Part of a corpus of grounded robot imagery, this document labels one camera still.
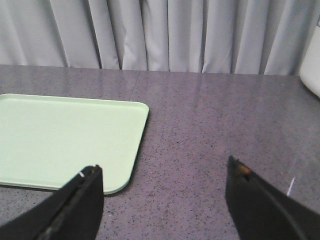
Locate grey pleated curtain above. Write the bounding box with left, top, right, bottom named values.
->
left=0, top=0, right=320, bottom=75

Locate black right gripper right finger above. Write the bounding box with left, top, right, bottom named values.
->
left=225, top=156, right=320, bottom=240

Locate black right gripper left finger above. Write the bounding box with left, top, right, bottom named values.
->
left=0, top=165, right=104, bottom=240

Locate light green rectangular tray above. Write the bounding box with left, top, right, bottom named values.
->
left=0, top=93, right=149, bottom=195

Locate white rounded object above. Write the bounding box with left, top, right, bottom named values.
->
left=299, top=18, right=320, bottom=98

